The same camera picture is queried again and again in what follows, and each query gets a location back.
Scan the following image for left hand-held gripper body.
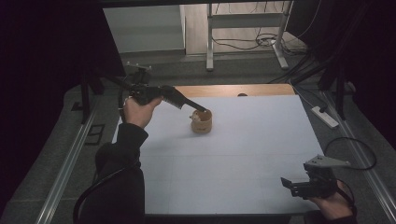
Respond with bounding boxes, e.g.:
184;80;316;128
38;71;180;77
125;62;166;107

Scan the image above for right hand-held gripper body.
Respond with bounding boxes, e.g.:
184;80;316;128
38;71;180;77
291;154;352;201

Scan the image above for person's left hand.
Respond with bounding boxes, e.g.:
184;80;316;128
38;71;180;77
122;95;163;130

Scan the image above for person's right hand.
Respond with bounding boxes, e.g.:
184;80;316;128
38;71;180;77
306;180;355;222

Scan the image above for white table mat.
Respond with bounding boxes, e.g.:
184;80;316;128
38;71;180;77
111;94;325;217

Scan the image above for black tripod stand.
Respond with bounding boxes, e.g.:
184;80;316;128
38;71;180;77
78;69;134;125

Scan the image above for white power strip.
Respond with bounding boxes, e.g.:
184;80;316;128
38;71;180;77
310;105;340;129

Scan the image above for white metal stand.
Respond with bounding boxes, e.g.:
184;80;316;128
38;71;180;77
205;0;294;72

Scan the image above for aluminium rail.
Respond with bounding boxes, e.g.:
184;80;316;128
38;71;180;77
35;112;96;224
321;91;396;224

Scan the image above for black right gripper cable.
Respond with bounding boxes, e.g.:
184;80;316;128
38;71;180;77
323;136;378;172

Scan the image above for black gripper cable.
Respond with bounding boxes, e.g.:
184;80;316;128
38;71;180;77
323;136;378;172
72;88;139;224

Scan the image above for black rectangular frame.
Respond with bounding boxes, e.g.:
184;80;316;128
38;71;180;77
84;123;106;147

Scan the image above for black floor cables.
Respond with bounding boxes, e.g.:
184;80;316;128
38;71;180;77
211;0;325;85

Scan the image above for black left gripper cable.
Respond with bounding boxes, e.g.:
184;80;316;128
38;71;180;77
72;88;139;224

